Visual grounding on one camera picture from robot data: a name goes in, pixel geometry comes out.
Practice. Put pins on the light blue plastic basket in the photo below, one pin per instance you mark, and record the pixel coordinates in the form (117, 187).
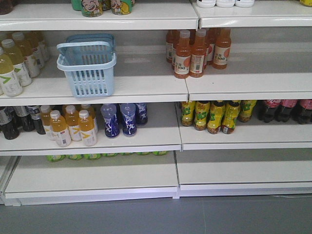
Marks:
(88, 61)

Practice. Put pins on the blue sports drink bottle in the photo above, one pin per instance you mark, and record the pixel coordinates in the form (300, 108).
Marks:
(128, 111)
(141, 113)
(109, 113)

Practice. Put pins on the yellow lemon tea bottle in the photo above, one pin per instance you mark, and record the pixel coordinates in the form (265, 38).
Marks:
(187, 113)
(231, 114)
(201, 112)
(246, 110)
(217, 111)

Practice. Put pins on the green tea bottle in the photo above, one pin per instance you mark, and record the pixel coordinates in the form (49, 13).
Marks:
(74, 157)
(143, 153)
(159, 153)
(55, 158)

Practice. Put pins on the white metal shelf unit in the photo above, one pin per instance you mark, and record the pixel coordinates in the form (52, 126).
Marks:
(271, 57)

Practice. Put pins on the orange C100 juice bottle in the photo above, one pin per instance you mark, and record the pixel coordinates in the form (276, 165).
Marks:
(222, 49)
(198, 53)
(183, 55)

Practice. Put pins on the orange vitamin drink bottle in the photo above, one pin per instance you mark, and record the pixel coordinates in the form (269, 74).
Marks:
(45, 117)
(60, 129)
(72, 117)
(87, 128)

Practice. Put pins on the plastic cola bottle red label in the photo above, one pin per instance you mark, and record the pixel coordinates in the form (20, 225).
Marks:
(268, 109)
(285, 109)

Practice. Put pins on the green cartoon milk can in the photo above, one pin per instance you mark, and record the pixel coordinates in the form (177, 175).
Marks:
(121, 7)
(91, 8)

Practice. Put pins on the dark tea bottle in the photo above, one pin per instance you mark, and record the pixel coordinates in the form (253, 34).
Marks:
(36, 118)
(26, 120)
(7, 126)

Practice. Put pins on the white peach yogurt bottle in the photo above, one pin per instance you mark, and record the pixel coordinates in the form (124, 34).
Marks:
(225, 3)
(244, 3)
(206, 3)

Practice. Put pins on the pale yellow juice bottle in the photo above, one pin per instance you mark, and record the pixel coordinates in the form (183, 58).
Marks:
(16, 57)
(8, 78)
(29, 58)

